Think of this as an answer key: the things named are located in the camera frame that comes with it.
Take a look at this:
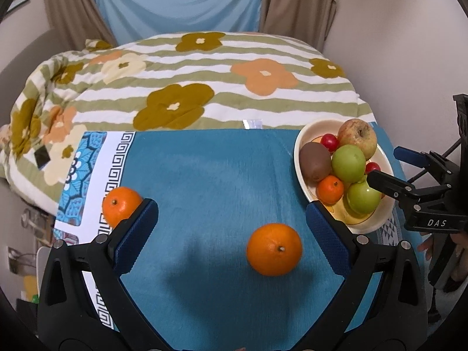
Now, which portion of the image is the small tangerine in bowl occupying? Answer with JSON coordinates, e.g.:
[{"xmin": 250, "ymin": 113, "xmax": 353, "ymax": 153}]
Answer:
[{"xmin": 316, "ymin": 175, "xmax": 344, "ymax": 205}]

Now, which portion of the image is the left beige curtain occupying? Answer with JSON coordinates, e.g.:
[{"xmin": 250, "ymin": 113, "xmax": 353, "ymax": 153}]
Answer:
[{"xmin": 44, "ymin": 0, "xmax": 117, "ymax": 50}]

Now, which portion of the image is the red cherry tomato back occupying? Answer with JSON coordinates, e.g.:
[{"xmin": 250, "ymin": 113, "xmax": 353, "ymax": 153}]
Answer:
[{"xmin": 321, "ymin": 133, "xmax": 340, "ymax": 154}]

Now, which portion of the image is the cream fruit bowl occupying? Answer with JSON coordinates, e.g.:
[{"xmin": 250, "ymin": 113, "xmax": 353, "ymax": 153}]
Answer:
[{"xmin": 293, "ymin": 119, "xmax": 394, "ymax": 235}]

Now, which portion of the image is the small orange tangerine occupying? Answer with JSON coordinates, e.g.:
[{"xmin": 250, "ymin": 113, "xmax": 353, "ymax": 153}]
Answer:
[{"xmin": 101, "ymin": 186, "xmax": 143, "ymax": 228}]

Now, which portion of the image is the blue patterned table cloth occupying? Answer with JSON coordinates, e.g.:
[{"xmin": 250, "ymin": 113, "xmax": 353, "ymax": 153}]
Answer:
[{"xmin": 52, "ymin": 122, "xmax": 427, "ymax": 351}]

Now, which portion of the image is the light blue hanging sheet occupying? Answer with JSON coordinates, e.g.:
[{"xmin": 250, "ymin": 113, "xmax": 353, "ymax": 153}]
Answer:
[{"xmin": 95, "ymin": 0, "xmax": 262, "ymax": 44}]

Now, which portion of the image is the green apple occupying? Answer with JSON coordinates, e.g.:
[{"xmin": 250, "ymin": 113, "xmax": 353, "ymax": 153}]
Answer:
[
  {"xmin": 332, "ymin": 144, "xmax": 366, "ymax": 183},
  {"xmin": 346, "ymin": 176, "xmax": 382, "ymax": 216}
]

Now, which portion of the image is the right human hand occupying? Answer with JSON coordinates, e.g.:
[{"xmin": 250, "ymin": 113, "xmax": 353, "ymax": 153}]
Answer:
[{"xmin": 417, "ymin": 231, "xmax": 467, "ymax": 292}]

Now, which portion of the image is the right beige curtain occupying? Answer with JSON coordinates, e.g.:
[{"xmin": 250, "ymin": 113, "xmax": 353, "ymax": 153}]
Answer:
[{"xmin": 259, "ymin": 0, "xmax": 337, "ymax": 51}]

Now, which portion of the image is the large orange with stem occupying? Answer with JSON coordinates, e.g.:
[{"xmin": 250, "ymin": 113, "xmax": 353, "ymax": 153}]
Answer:
[{"xmin": 246, "ymin": 223, "xmax": 303, "ymax": 276}]

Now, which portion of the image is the beige curtain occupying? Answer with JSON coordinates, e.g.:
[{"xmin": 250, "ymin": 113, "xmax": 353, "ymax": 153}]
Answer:
[
  {"xmin": 44, "ymin": 0, "xmax": 117, "ymax": 50},
  {"xmin": 259, "ymin": 0, "xmax": 337, "ymax": 51}
]

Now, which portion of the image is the yellow red apple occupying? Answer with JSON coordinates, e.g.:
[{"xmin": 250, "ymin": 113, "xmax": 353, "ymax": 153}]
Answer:
[{"xmin": 337, "ymin": 118, "xmax": 378, "ymax": 160}]

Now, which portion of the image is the red cherry tomato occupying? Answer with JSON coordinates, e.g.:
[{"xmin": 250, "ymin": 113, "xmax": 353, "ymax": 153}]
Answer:
[
  {"xmin": 365, "ymin": 162, "xmax": 381, "ymax": 174},
  {"xmin": 321, "ymin": 133, "xmax": 340, "ymax": 154}
]

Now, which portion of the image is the black phone on quilt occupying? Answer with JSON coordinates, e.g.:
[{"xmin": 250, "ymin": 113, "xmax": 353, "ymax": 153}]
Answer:
[{"xmin": 34, "ymin": 146, "xmax": 51, "ymax": 170}]

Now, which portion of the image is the green apple in bowl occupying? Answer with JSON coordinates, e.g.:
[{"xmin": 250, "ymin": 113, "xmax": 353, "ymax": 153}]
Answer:
[{"xmin": 346, "ymin": 176, "xmax": 382, "ymax": 216}]

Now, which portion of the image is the red cherry tomato front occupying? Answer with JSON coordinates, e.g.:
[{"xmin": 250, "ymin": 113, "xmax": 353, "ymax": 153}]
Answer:
[{"xmin": 365, "ymin": 162, "xmax": 381, "ymax": 174}]

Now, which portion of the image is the brown kiwi fruit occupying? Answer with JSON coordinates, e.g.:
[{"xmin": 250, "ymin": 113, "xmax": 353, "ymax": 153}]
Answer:
[{"xmin": 299, "ymin": 142, "xmax": 332, "ymax": 182}]

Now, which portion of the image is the floral striped quilt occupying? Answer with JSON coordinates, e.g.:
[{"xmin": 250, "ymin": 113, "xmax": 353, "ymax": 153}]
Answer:
[{"xmin": 1, "ymin": 32, "xmax": 374, "ymax": 214}]

